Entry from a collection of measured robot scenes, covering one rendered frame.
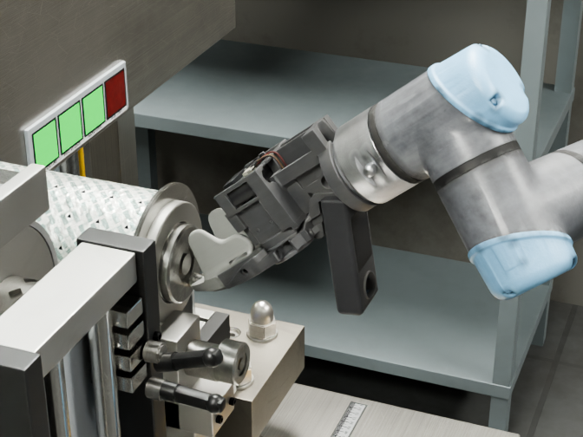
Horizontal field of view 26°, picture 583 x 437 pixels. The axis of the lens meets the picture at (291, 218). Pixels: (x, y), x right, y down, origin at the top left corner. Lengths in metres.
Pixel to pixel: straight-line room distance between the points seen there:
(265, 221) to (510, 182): 0.23
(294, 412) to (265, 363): 0.16
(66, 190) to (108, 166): 0.97
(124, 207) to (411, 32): 2.23
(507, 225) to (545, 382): 2.26
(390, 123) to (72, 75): 0.70
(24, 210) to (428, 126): 0.32
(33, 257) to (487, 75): 0.37
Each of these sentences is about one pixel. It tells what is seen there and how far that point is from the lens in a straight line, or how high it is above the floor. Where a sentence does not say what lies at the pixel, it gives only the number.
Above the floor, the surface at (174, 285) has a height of 1.24.
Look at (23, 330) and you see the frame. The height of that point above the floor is 1.44.
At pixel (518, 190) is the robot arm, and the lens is 0.99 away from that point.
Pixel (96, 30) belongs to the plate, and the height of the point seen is 1.28.
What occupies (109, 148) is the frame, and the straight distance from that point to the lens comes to 2.14.
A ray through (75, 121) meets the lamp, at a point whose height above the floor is 1.19.
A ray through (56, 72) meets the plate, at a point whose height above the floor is 1.26.
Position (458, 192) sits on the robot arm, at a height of 1.40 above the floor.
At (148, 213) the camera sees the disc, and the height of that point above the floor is 1.31.
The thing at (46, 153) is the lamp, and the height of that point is 1.18.
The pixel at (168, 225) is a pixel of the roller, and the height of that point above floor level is 1.30.
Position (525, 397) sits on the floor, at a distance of 3.17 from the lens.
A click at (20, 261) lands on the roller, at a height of 1.37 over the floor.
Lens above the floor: 1.84
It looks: 28 degrees down
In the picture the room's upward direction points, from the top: straight up
